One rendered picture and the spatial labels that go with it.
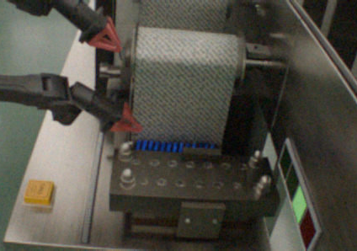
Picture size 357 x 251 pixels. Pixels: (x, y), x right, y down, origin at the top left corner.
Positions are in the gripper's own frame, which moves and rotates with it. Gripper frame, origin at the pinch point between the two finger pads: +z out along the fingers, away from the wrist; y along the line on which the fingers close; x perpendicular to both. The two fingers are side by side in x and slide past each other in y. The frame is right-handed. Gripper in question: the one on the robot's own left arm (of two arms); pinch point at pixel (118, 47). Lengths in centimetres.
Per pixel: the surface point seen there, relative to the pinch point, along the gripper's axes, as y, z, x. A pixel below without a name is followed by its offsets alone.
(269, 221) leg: -6, 88, -15
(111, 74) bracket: -2.4, 5.0, -8.0
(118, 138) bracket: -1.8, 20.3, -21.9
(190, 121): 5.8, 25.3, 0.3
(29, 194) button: 18.5, 6.5, -39.1
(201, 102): 5.7, 22.8, 6.1
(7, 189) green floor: -69, 35, -140
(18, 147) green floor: -105, 34, -142
